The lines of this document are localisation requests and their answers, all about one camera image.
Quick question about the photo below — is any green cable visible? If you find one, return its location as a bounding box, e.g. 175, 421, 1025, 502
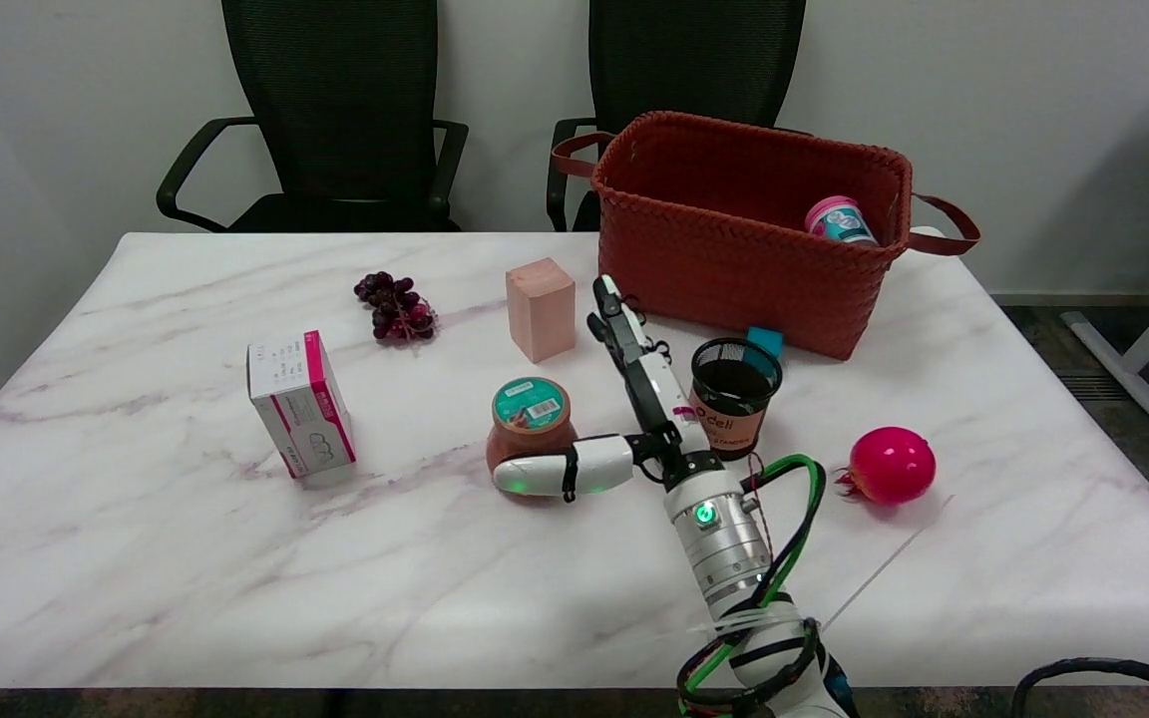
682, 454, 827, 701

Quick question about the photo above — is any black mesh office chair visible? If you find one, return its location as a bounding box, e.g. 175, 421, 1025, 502
157, 0, 469, 233
547, 0, 807, 232

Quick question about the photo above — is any black braided cable sleeve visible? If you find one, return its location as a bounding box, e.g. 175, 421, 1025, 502
675, 454, 829, 718

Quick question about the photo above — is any pink wooden block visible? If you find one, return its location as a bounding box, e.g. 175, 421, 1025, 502
506, 257, 577, 364

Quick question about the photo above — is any white desk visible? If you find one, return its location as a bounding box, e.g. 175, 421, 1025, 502
1061, 97, 1149, 448

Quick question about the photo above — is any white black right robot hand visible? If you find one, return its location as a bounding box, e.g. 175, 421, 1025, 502
492, 275, 725, 498

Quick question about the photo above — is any white pink carton box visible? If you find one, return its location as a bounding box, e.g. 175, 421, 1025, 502
246, 330, 358, 481

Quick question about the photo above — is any dark purple grape bunch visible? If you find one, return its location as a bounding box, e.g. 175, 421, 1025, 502
353, 271, 438, 345

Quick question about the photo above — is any terracotta jar teal lid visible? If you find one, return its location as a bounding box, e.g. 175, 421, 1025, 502
486, 376, 580, 501

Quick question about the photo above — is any black cable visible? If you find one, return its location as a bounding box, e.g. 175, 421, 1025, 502
1010, 656, 1149, 718

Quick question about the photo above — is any pink pomegranate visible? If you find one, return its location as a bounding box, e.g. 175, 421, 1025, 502
837, 426, 938, 507

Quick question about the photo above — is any red woven basket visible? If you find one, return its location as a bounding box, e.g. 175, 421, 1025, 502
552, 111, 981, 361

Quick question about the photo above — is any pink teal can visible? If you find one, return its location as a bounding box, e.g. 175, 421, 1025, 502
804, 195, 880, 246

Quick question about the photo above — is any black mesh pen cup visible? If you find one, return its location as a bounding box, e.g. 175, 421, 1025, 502
688, 337, 784, 461

